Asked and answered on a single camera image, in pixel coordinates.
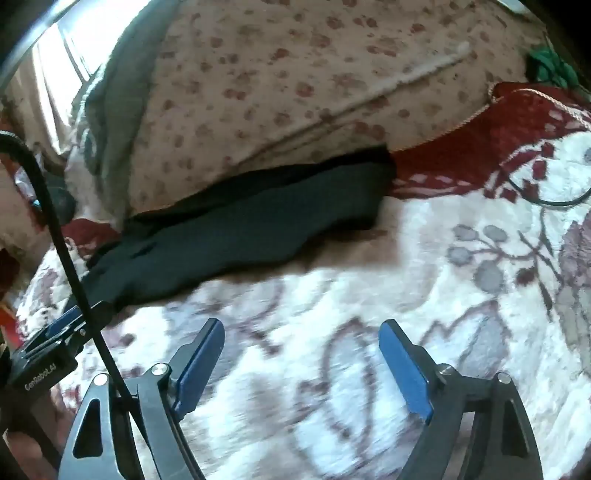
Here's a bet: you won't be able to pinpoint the red and white floral blanket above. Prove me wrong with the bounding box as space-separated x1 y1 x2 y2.
14 83 591 480

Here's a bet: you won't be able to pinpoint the thick black cable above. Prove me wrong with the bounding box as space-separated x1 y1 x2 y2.
0 131 139 416

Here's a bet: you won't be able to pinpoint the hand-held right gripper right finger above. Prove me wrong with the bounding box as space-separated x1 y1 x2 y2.
378 319 548 480

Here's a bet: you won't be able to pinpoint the green cloth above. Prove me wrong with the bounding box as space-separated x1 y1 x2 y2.
526 46 580 90

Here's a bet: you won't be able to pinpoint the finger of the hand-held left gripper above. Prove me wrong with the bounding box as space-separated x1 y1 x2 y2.
44 300 114 343

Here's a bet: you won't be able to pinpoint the bright window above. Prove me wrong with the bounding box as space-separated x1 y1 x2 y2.
28 0 153 93

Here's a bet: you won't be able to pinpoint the black pants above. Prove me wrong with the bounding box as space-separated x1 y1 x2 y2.
85 145 398 315

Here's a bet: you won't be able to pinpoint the grey fleece towel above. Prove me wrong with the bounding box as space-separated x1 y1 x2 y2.
69 0 181 232

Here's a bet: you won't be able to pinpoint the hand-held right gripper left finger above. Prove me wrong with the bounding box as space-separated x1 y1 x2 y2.
58 318 227 480

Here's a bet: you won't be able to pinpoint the thin black cable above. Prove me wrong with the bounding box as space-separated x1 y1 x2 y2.
505 157 591 208

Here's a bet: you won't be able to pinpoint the floral beige pillow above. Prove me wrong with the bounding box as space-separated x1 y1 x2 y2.
65 0 555 227

